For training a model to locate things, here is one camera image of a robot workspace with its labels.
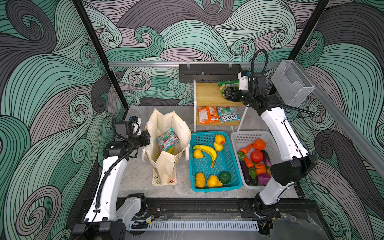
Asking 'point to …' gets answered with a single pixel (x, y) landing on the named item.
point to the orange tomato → (259, 144)
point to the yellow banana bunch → (171, 151)
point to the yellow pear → (213, 182)
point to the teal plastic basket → (224, 161)
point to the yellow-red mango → (220, 139)
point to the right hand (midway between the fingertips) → (230, 91)
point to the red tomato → (257, 156)
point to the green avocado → (224, 177)
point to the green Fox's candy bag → (228, 114)
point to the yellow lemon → (218, 147)
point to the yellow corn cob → (200, 179)
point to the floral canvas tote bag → (164, 172)
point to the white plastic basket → (240, 140)
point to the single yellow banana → (209, 150)
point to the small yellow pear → (197, 154)
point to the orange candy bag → (208, 115)
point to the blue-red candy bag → (167, 141)
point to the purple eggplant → (245, 173)
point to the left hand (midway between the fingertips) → (150, 134)
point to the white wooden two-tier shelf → (210, 95)
